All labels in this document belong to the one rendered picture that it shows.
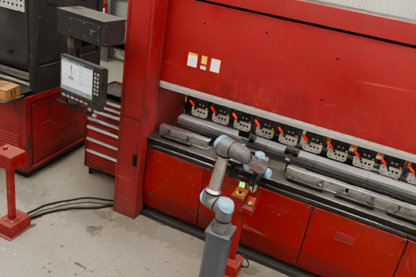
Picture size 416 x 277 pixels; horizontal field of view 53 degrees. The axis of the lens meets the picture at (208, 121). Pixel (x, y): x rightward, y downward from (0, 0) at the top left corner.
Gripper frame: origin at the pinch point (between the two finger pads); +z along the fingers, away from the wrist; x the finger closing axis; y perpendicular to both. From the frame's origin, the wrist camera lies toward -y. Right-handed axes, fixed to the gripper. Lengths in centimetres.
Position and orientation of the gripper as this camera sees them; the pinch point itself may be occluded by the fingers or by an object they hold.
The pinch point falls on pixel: (252, 191)
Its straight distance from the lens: 335.7
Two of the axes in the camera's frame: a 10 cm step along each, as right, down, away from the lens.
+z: -1.1, 8.7, 4.7
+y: 4.0, -4.0, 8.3
